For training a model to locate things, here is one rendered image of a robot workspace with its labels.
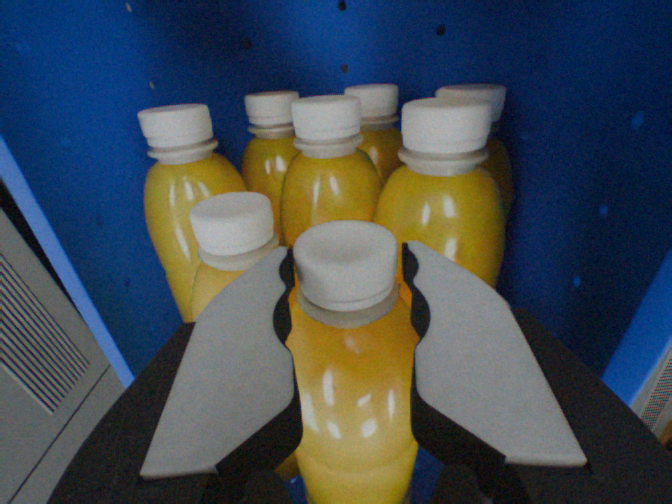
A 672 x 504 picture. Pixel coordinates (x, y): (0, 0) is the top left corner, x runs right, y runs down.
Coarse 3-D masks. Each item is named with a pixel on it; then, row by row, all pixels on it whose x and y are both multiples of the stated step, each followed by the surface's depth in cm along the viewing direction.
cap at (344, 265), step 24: (312, 240) 12; (336, 240) 12; (360, 240) 12; (384, 240) 12; (312, 264) 11; (336, 264) 11; (360, 264) 11; (384, 264) 11; (312, 288) 11; (336, 288) 11; (360, 288) 11; (384, 288) 12
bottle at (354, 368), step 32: (320, 320) 12; (352, 320) 12; (384, 320) 13; (320, 352) 12; (352, 352) 12; (384, 352) 12; (320, 384) 12; (352, 384) 12; (384, 384) 12; (320, 416) 13; (352, 416) 12; (384, 416) 13; (320, 448) 14; (352, 448) 13; (384, 448) 14; (416, 448) 16; (320, 480) 16; (352, 480) 15; (384, 480) 15
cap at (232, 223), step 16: (240, 192) 18; (192, 208) 16; (208, 208) 16; (224, 208) 16; (240, 208) 16; (256, 208) 16; (192, 224) 15; (208, 224) 15; (224, 224) 15; (240, 224) 15; (256, 224) 15; (272, 224) 17; (208, 240) 15; (224, 240) 15; (240, 240) 15; (256, 240) 16
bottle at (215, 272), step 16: (272, 240) 17; (208, 256) 16; (224, 256) 16; (240, 256) 16; (256, 256) 16; (208, 272) 17; (224, 272) 16; (240, 272) 16; (192, 288) 17; (208, 288) 16; (192, 304) 17; (192, 320) 18; (288, 464) 22
